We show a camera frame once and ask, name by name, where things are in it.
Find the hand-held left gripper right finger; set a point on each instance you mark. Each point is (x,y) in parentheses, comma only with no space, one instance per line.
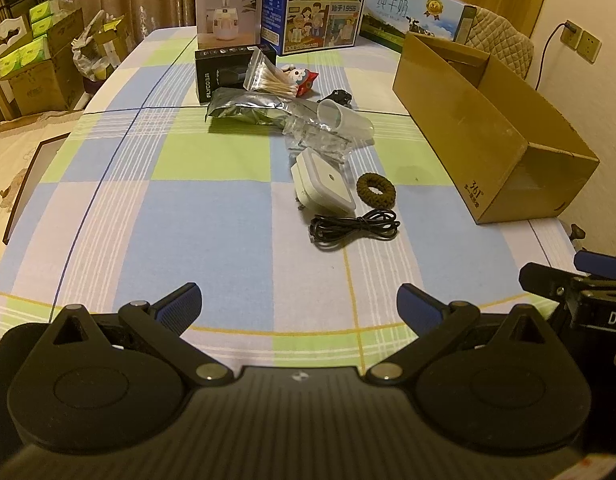
(417,307)

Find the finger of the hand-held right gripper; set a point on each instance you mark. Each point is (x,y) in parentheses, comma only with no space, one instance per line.
(602,265)
(547,280)

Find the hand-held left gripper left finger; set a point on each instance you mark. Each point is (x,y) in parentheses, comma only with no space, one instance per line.
(180,307)

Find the brown cardboard box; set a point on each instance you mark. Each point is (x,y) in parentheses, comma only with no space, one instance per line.
(462,125)

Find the clear plastic cup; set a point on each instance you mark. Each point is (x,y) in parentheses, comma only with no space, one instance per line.
(350,122)

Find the silver foil pouch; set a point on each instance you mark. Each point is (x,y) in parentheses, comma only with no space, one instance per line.
(243,107)

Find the black shaver box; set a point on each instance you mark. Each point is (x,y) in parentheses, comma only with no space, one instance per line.
(220,75)

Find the red cartoon cat figurine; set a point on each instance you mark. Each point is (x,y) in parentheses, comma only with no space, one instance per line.
(302,79)

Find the white plug-in night light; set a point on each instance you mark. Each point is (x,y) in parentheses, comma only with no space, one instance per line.
(323,180)

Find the clear crumpled plastic packaging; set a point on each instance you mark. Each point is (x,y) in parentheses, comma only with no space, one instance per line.
(315,142)

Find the black toy car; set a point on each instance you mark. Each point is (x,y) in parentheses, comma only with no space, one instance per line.
(340,99)

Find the beige quilted chair cover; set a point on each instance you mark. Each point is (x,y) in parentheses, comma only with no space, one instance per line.
(507,40)

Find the cotton swab bag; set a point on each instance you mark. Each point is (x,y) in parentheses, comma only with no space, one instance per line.
(270,77)

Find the open cardboard storage box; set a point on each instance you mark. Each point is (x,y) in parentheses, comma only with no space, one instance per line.
(43,85)

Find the pile of green tissue packs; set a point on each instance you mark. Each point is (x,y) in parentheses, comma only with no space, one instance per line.
(23,57)

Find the light blue milk carton box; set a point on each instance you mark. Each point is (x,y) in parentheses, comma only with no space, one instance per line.
(412,10)

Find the white humidifier box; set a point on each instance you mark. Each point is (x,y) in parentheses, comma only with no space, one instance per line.
(228,5)

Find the dark blue milk carton box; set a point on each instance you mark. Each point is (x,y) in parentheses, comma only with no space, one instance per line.
(318,10)

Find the white carved chair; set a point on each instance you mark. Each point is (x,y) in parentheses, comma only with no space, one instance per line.
(3,35)

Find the dark picture frame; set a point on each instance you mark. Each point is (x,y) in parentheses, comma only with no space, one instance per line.
(25,185)

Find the empty wall socket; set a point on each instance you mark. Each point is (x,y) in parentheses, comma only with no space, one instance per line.
(591,47)

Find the wall socket with plug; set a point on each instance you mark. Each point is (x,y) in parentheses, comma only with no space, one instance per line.
(567,37)

